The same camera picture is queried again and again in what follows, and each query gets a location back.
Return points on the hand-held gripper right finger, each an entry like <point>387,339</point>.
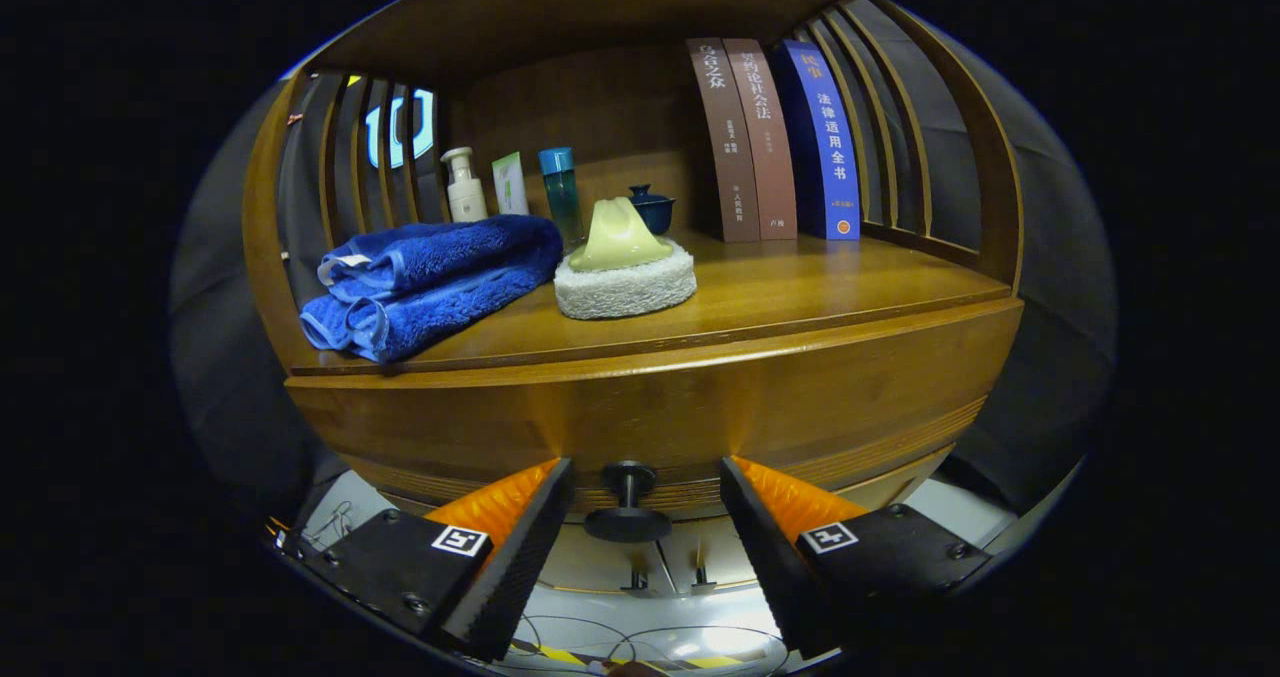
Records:
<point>770,567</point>

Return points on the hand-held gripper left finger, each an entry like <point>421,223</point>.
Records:
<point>520,567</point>

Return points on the wooden drawer with black knob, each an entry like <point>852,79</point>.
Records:
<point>700,407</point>

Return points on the wooden cabinet door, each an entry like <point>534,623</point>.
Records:
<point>600,562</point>
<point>715,562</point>

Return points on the wooden countertop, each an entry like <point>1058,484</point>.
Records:
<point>800,287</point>

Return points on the wooden cabinet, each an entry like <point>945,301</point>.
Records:
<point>600,97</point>

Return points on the yellow and black floor tape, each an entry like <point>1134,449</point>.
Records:
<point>540,654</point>

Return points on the folded blue towel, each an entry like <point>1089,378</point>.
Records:
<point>430,277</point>

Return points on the teal bottle with blue cap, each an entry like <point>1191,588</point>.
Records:
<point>562,197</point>

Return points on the dark blue lidded teacup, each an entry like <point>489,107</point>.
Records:
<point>655,212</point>

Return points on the white pump bottle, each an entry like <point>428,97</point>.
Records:
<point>465,197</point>

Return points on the white and green tube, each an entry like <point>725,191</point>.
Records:
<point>510,187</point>

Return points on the reddish brown book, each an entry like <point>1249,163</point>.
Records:
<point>765,147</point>

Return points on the dark brown book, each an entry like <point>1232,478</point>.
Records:
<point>725,147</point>

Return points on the blue book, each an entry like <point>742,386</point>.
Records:
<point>830,147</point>

